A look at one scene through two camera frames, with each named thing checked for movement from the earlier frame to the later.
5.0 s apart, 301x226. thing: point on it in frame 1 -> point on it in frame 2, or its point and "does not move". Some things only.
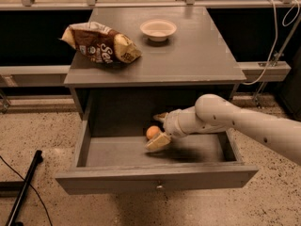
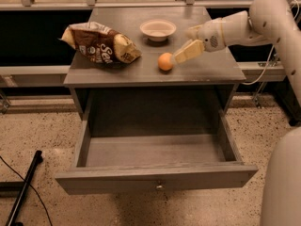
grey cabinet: (169, 75) does not move
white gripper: (171, 123) -> (211, 35)
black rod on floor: (19, 188) does not move
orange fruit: (152, 131) -> (166, 61)
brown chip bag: (101, 43) does not move
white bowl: (158, 29) does not move
